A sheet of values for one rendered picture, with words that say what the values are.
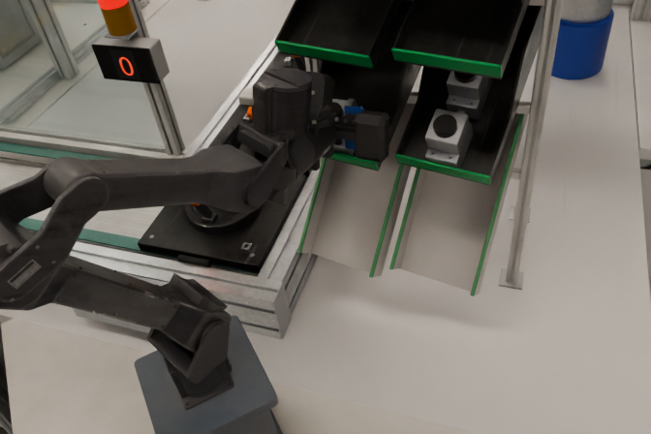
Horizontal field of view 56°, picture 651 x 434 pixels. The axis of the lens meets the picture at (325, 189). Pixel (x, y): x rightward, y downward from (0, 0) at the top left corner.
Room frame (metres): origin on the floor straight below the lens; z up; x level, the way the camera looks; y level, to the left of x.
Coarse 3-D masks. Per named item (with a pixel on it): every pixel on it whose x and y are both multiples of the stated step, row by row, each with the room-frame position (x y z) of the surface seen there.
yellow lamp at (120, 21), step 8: (120, 8) 1.01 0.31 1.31; (128, 8) 1.03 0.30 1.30; (104, 16) 1.02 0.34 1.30; (112, 16) 1.01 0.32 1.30; (120, 16) 1.01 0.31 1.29; (128, 16) 1.02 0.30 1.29; (112, 24) 1.01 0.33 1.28; (120, 24) 1.01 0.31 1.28; (128, 24) 1.02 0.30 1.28; (136, 24) 1.03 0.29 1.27; (112, 32) 1.01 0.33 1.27; (120, 32) 1.01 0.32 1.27; (128, 32) 1.01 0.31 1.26
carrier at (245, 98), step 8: (248, 88) 1.23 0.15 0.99; (240, 96) 1.20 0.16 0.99; (248, 96) 1.19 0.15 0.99; (240, 104) 1.20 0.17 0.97; (248, 104) 1.19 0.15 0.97; (240, 112) 1.16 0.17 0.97; (232, 120) 1.14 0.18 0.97; (248, 120) 1.08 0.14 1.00; (224, 128) 1.11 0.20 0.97; (216, 136) 1.09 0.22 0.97; (224, 136) 1.08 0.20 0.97; (216, 144) 1.05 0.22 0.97; (248, 152) 1.01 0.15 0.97
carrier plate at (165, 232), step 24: (288, 192) 0.87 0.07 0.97; (168, 216) 0.85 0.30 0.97; (264, 216) 0.81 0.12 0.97; (144, 240) 0.79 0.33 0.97; (168, 240) 0.78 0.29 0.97; (192, 240) 0.77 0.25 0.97; (216, 240) 0.77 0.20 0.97; (240, 240) 0.76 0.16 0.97; (264, 240) 0.75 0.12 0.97; (240, 264) 0.71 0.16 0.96
